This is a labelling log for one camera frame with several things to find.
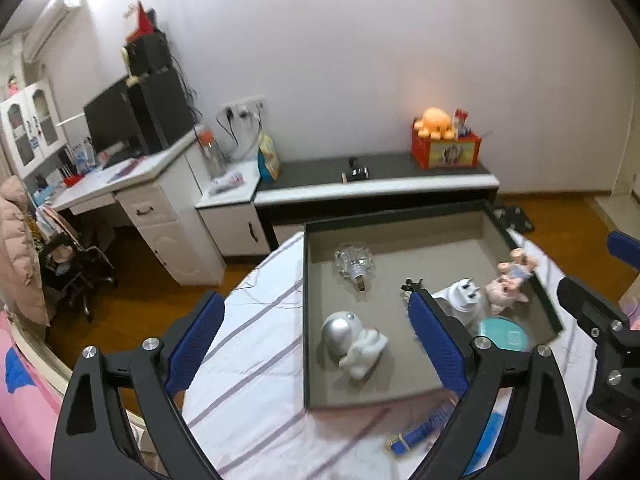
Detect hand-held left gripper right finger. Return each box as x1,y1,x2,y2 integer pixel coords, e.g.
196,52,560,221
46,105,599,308
407,288,581,480

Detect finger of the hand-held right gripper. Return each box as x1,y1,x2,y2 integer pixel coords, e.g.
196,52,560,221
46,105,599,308
606,231,640,267
557,275,632,347

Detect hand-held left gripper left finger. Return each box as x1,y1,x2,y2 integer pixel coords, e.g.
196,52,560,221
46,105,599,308
50,290,226,480

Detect white plug adapter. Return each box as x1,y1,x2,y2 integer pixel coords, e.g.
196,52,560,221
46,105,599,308
432,279,483,327

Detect small black clip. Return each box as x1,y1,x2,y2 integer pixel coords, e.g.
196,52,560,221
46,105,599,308
399,277,426,302

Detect teal oval case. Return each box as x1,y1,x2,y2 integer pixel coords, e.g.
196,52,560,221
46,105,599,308
475,316,531,353

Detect pink pig figurine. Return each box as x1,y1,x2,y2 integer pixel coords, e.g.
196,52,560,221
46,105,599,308
485,275,531,313

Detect pink figurine with blue clothes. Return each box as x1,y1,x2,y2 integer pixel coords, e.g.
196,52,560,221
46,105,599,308
497,247,541,282

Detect white astronaut figure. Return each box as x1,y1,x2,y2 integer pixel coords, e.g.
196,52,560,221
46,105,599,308
321,311,390,380

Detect blue tube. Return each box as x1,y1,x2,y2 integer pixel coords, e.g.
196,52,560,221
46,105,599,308
387,402,461,458

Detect pink shallow box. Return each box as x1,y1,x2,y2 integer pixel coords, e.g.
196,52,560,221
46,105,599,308
302,199,566,411

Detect clear glass bulb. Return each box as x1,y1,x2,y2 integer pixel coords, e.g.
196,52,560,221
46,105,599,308
334,242,375,293

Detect round table with striped cloth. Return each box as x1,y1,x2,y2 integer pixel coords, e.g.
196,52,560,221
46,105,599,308
181,230,640,480

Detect white door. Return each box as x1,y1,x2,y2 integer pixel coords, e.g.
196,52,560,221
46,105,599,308
610,105,640,197

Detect black bathroom scale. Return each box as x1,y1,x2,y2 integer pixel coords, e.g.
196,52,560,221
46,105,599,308
492,205,536,234

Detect white side cabinet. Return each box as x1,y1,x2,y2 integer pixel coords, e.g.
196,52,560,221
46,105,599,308
195,160,273,262

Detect white desk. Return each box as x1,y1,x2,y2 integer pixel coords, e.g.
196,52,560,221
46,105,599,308
50,135,226,287

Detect black office chair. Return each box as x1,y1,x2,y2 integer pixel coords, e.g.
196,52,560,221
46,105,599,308
40,210,119,322

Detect pink packet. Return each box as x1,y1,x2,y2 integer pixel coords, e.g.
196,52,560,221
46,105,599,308
207,172,246,195

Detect low black-top cabinet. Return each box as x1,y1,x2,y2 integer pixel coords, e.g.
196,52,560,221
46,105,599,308
254,152,501,252

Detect pink floral blanket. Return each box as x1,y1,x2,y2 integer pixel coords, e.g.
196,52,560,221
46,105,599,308
0,305,68,466

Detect small black dumbbell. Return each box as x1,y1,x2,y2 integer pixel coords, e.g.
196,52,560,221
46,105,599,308
342,157,372,184

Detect red storage crate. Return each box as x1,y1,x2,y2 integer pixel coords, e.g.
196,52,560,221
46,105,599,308
411,120,483,170

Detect bottle with orange lid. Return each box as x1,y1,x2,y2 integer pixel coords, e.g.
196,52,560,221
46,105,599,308
196,125,226,179

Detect blue and yellow snack bag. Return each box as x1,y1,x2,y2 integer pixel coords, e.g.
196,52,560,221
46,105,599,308
257,132,282,182

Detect pink padded jacket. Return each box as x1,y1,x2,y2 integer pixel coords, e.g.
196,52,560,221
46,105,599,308
0,175,49,327

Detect toys in red crate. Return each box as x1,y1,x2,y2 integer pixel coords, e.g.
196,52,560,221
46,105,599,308
452,108,493,138

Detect blue and white carton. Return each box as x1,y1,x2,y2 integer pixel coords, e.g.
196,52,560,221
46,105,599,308
70,141,97,171

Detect orange octopus plush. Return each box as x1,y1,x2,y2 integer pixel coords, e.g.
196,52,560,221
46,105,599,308
417,106,458,139

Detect black computer tower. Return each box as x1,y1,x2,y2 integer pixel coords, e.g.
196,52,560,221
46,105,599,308
127,67,194,156

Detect black computer monitor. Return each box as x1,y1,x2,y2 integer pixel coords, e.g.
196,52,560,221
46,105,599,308
83,75,142,153

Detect white glass-door cabinet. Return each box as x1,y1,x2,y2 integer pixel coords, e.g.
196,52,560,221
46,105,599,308
0,77,67,177

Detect black speaker box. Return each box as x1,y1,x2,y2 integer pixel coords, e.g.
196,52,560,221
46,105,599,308
125,32,171,76

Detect red paper bag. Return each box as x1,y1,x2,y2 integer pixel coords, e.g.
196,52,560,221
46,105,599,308
125,0,157,41

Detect white air conditioner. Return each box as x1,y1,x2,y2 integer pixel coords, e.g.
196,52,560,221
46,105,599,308
24,0,82,62

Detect black power cable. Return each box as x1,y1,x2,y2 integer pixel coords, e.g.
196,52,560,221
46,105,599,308
215,107,263,161

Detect white wall socket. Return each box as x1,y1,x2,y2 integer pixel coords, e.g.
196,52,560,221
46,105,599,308
220,92,268,121

